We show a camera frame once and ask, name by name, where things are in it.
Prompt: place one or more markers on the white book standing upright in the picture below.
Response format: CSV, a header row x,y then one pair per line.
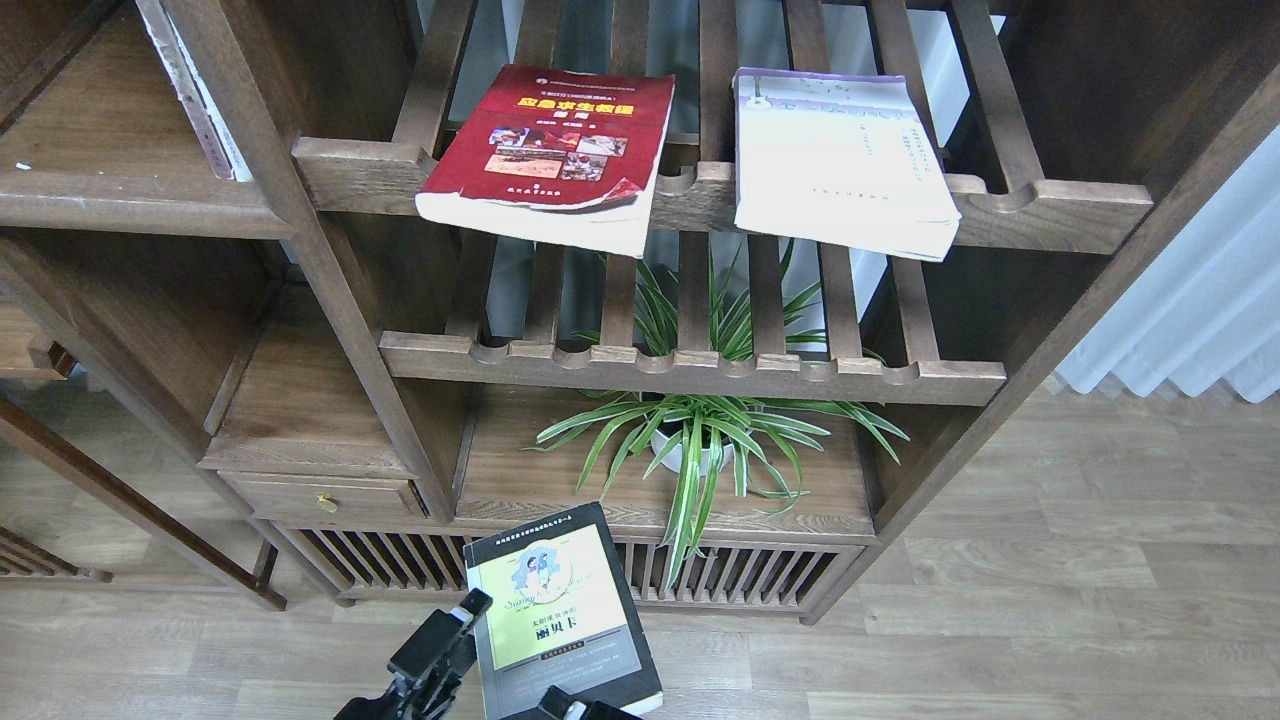
x,y
220,149

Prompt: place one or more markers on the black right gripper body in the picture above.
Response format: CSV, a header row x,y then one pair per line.
x,y
596,710

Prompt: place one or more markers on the green and black book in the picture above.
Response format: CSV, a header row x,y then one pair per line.
x,y
561,614

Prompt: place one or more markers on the green spider plant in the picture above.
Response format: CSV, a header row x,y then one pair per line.
x,y
701,438

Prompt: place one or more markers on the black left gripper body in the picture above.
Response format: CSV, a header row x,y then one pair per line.
x,y
426,672

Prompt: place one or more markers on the dark wooden bookshelf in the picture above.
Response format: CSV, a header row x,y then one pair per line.
x,y
307,333

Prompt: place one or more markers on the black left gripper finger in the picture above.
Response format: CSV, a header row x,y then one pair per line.
x,y
471,608

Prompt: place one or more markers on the white and purple book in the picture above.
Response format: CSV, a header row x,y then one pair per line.
x,y
839,159

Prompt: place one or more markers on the red cover book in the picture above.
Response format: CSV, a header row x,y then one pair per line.
x,y
552,156

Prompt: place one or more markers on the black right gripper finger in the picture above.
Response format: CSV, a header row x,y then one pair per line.
x,y
561,705

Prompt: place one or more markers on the white curtain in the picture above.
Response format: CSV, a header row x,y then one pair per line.
x,y
1206,311

